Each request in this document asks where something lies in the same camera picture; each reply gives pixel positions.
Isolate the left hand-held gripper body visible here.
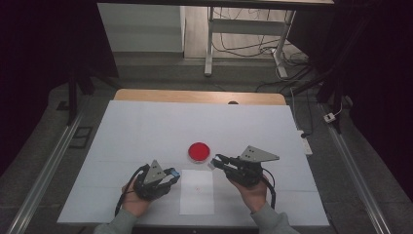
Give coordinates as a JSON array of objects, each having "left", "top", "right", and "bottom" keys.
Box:
[{"left": 132, "top": 159, "right": 170, "bottom": 202}]

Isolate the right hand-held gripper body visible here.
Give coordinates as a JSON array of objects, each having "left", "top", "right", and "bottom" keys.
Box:
[{"left": 225, "top": 145, "right": 281, "bottom": 188}]

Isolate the red round ink pad dish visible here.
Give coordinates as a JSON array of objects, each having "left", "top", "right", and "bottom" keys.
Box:
[{"left": 187, "top": 141, "right": 211, "bottom": 164}]

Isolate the white paper sheet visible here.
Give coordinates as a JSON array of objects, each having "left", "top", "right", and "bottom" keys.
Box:
[{"left": 178, "top": 169, "right": 215, "bottom": 216}]

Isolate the person's right hand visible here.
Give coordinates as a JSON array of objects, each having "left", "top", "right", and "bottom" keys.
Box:
[{"left": 228, "top": 175, "right": 271, "bottom": 215}]

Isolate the person's left hand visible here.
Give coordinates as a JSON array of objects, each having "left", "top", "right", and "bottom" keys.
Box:
[{"left": 121, "top": 181, "right": 152, "bottom": 218}]

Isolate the large white table cover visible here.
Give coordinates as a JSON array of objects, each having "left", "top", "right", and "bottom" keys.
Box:
[{"left": 56, "top": 99, "right": 330, "bottom": 227}]

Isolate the white power strip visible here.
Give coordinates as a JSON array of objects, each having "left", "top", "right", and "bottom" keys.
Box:
[{"left": 296, "top": 130, "right": 314, "bottom": 156}]

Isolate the wooden table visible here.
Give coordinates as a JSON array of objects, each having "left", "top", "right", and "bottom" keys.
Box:
[{"left": 113, "top": 88, "right": 287, "bottom": 106}]

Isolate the black metal stand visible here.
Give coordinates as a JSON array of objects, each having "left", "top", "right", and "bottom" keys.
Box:
[{"left": 65, "top": 72, "right": 99, "bottom": 127}]

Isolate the right hand-held gripper black cable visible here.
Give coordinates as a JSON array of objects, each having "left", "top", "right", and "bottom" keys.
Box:
[{"left": 259, "top": 167, "right": 278, "bottom": 210}]

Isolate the metal floor rail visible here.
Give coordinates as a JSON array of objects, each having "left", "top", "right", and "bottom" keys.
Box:
[
  {"left": 6, "top": 97, "right": 90, "bottom": 234},
  {"left": 319, "top": 103, "right": 393, "bottom": 234}
]

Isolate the bundle of floor cables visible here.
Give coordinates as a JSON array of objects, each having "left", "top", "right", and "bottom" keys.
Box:
[{"left": 212, "top": 8, "right": 311, "bottom": 95}]

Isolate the white desk frame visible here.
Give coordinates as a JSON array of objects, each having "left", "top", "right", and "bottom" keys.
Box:
[{"left": 204, "top": 6, "right": 297, "bottom": 79}]

